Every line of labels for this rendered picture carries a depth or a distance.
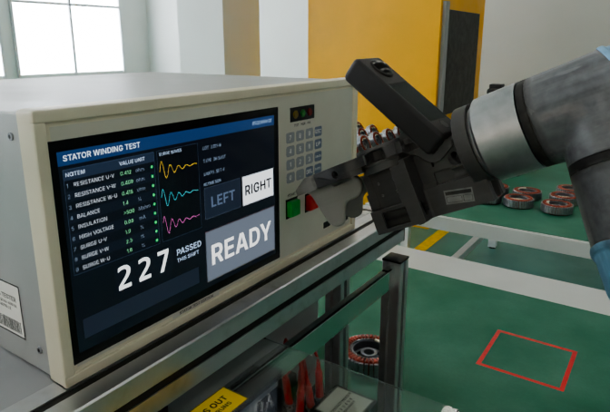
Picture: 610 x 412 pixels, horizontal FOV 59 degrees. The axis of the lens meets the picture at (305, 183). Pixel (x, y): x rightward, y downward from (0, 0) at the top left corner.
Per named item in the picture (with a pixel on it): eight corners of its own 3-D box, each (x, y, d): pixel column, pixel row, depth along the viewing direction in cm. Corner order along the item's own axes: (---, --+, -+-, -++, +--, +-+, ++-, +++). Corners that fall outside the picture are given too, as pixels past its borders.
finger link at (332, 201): (297, 240, 58) (368, 219, 52) (278, 188, 58) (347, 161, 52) (313, 231, 60) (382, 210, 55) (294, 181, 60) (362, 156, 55)
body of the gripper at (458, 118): (370, 238, 52) (491, 205, 45) (339, 153, 52) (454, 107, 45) (404, 217, 58) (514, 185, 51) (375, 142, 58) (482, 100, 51)
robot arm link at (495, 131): (504, 84, 42) (528, 79, 49) (450, 106, 45) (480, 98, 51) (538, 174, 42) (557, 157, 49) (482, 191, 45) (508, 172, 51)
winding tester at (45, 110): (355, 228, 75) (359, 77, 70) (66, 390, 40) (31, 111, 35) (162, 188, 96) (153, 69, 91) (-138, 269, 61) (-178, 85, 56)
